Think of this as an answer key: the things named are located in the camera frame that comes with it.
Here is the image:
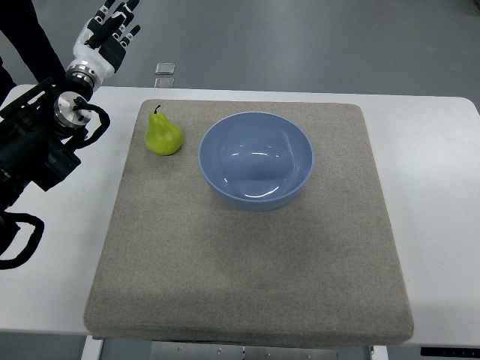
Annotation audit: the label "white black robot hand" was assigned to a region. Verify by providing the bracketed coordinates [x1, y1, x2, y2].
[67, 0, 140, 91]

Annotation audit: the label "green pear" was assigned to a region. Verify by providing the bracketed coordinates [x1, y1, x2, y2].
[144, 105, 183, 156]

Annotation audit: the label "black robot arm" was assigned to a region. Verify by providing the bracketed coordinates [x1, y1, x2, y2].
[1, 1, 115, 209]

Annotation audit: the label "blue ceramic bowl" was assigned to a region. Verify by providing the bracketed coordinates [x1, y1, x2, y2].
[198, 112, 315, 212]

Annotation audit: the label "lower silver floor plate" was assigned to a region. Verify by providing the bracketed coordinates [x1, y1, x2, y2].
[154, 77, 175, 89]

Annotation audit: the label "grey felt mat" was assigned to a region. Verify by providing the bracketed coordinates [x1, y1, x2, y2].
[84, 99, 414, 347]

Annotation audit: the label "black table control panel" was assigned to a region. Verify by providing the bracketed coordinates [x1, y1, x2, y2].
[420, 346, 479, 359]

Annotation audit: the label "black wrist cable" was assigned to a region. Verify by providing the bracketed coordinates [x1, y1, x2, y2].
[73, 96, 112, 151]

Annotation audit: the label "black lower arm cable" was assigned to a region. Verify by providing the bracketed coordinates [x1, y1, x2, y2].
[0, 212, 46, 270]

